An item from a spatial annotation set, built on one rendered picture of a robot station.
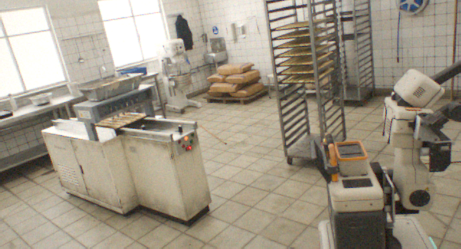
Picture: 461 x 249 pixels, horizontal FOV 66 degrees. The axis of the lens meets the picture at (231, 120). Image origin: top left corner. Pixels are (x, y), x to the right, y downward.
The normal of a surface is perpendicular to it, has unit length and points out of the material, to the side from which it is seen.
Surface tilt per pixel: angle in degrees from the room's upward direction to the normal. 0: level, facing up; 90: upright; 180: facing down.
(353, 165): 92
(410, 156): 90
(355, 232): 90
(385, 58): 90
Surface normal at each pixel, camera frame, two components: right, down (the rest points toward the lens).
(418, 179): -0.16, 0.33
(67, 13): 0.73, 0.08
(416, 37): -0.66, 0.33
